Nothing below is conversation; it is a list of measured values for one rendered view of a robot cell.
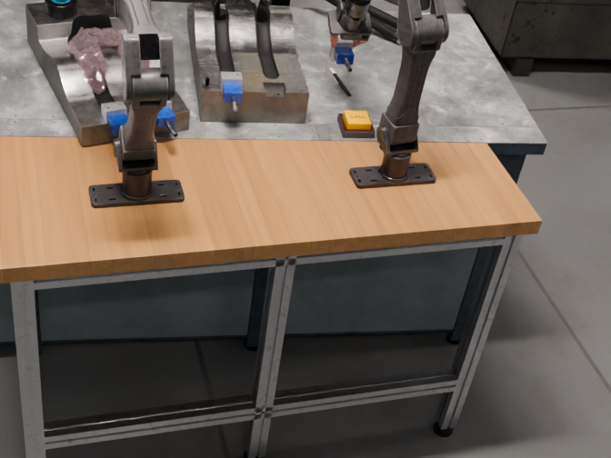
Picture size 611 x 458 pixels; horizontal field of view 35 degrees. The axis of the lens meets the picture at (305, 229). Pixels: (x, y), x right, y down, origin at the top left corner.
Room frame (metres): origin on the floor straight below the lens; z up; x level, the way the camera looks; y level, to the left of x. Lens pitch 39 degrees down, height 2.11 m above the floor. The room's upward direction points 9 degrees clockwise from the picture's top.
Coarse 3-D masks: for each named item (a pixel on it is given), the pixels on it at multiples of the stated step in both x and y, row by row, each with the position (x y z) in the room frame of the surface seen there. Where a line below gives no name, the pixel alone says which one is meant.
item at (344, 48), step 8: (344, 40) 2.20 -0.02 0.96; (352, 40) 2.21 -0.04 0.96; (336, 48) 2.17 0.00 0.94; (344, 48) 2.18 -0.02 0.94; (352, 48) 2.19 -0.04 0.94; (336, 56) 2.15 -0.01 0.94; (344, 56) 2.15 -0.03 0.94; (352, 56) 2.15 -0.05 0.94; (344, 64) 2.15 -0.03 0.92; (352, 64) 2.15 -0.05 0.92
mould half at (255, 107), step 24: (192, 24) 2.30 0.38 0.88; (240, 24) 2.27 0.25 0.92; (288, 24) 2.31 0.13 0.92; (192, 48) 2.26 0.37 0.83; (240, 48) 2.20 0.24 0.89; (288, 48) 2.24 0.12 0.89; (216, 72) 2.06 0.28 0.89; (288, 72) 2.12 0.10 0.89; (216, 96) 1.97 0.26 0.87; (264, 96) 2.00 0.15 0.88; (288, 96) 2.02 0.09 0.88; (216, 120) 1.97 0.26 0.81; (240, 120) 1.99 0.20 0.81; (264, 120) 2.00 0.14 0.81; (288, 120) 2.02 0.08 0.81
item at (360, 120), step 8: (344, 112) 2.06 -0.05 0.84; (352, 112) 2.06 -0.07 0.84; (360, 112) 2.07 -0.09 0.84; (344, 120) 2.05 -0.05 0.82; (352, 120) 2.02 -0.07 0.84; (360, 120) 2.03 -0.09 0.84; (368, 120) 2.04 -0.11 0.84; (352, 128) 2.01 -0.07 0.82; (360, 128) 2.02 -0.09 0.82; (368, 128) 2.02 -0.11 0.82
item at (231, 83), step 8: (224, 72) 2.02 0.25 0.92; (232, 72) 2.02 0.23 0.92; (240, 72) 2.03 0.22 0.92; (224, 80) 1.99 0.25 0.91; (232, 80) 1.99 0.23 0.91; (240, 80) 2.00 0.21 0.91; (224, 88) 1.97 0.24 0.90; (232, 88) 1.97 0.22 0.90; (240, 88) 1.98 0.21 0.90; (224, 96) 1.95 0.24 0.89; (232, 96) 1.95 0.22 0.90; (240, 96) 1.96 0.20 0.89; (232, 104) 1.93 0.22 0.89
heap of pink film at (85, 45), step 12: (84, 36) 2.10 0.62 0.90; (96, 36) 2.12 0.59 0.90; (108, 36) 2.14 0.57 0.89; (120, 36) 2.13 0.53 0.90; (72, 48) 2.04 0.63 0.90; (84, 48) 2.03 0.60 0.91; (96, 48) 2.03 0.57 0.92; (120, 48) 2.07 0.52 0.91; (84, 60) 1.98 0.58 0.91; (96, 60) 1.99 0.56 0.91; (144, 60) 2.04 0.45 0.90; (84, 72) 1.96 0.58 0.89; (96, 72) 1.96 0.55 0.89; (96, 84) 1.94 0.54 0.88
